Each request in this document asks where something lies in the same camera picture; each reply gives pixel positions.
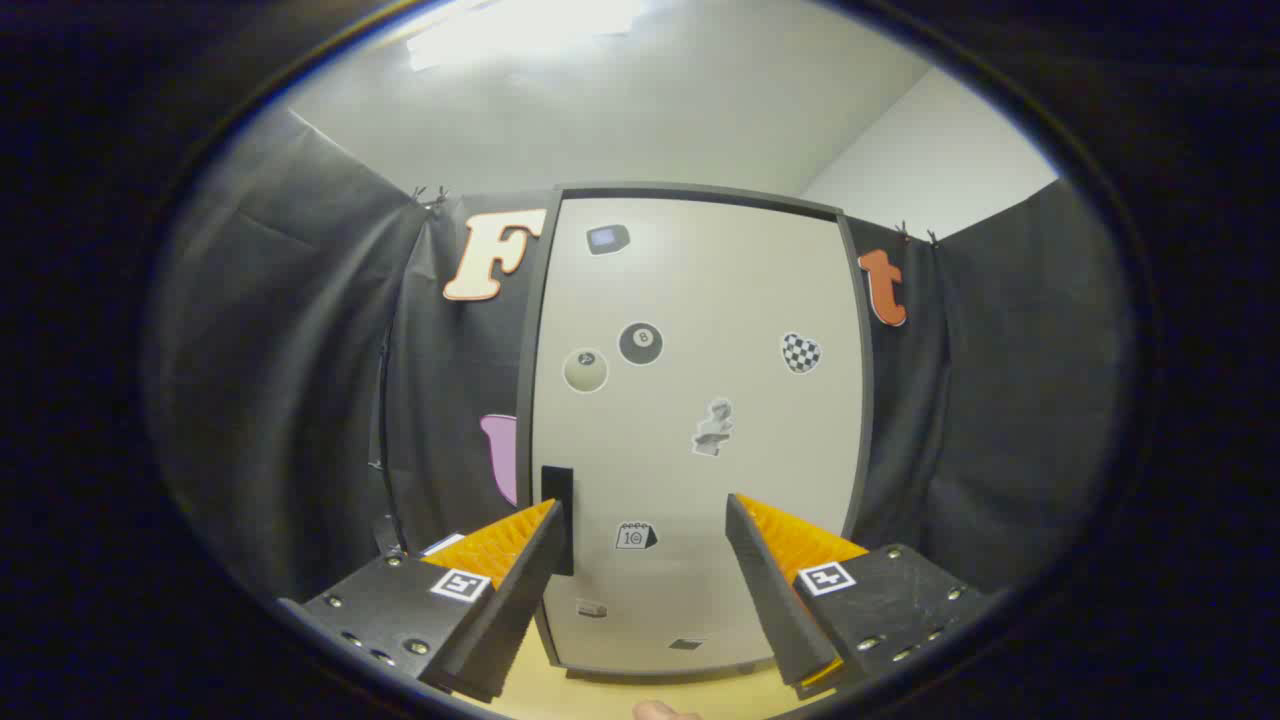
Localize black backdrop stand pole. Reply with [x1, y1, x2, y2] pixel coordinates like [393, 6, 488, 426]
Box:
[368, 300, 406, 557]

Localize black door handle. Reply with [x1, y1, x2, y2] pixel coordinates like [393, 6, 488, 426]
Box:
[541, 465, 575, 577]

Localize grey cabinet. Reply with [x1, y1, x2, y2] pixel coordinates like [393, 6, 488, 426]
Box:
[515, 183, 876, 683]

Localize black backdrop cloth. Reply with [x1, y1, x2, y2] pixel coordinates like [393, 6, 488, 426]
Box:
[150, 108, 1136, 601]

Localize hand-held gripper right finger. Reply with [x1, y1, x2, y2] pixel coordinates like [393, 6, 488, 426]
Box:
[725, 493, 991, 701]

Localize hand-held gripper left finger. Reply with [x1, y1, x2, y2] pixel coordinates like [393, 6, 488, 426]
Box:
[278, 498, 567, 704]

